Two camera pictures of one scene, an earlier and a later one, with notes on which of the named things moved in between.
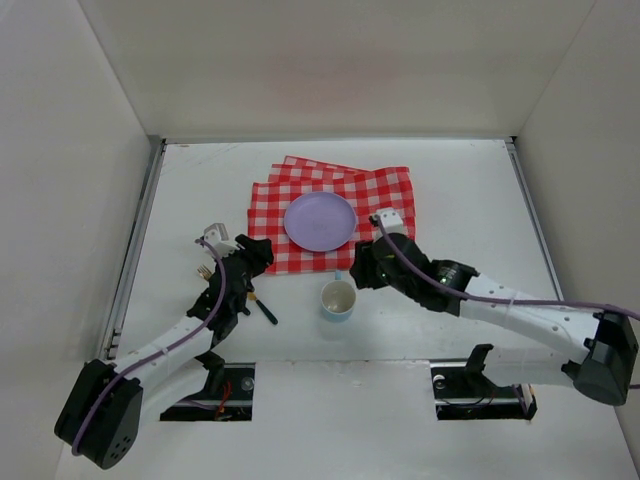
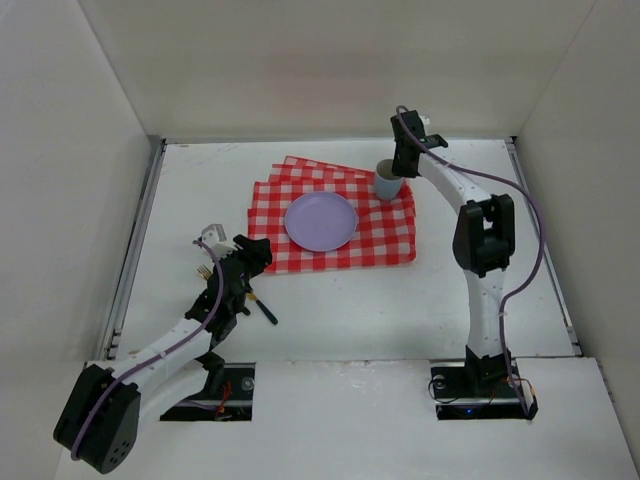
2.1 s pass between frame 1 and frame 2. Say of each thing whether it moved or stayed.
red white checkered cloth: stayed
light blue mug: moved
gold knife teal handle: stayed
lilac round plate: stayed
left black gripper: stayed
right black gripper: moved
